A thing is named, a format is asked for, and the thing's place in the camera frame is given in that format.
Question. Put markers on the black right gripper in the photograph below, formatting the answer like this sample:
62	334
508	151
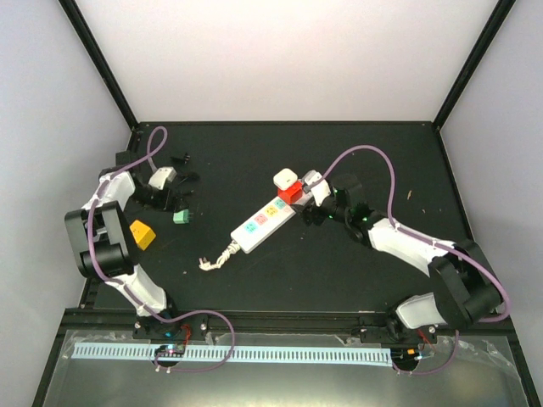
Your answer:
310	210

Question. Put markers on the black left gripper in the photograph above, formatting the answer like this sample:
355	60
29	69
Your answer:
164	204

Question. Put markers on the green plug adapter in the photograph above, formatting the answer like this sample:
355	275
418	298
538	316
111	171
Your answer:
182	217

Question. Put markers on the yellow cube socket adapter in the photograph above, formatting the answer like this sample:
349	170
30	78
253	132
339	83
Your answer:
142	234

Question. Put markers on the red cube socket adapter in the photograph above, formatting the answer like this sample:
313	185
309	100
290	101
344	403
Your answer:
292	194

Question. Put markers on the white charger block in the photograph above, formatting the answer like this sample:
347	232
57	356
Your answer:
284	179

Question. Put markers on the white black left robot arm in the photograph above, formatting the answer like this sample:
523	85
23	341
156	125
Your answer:
102	242

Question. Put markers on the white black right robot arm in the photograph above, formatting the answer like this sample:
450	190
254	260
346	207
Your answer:
463	288

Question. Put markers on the white power strip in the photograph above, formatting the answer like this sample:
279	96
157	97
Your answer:
262	224

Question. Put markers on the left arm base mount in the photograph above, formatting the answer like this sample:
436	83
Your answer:
149	328

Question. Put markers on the black front frame rail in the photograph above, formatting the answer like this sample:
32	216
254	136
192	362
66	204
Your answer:
242	322

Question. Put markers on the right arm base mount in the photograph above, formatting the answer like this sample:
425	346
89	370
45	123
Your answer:
388	330

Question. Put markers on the white slotted cable duct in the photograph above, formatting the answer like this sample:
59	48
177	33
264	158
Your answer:
239	354

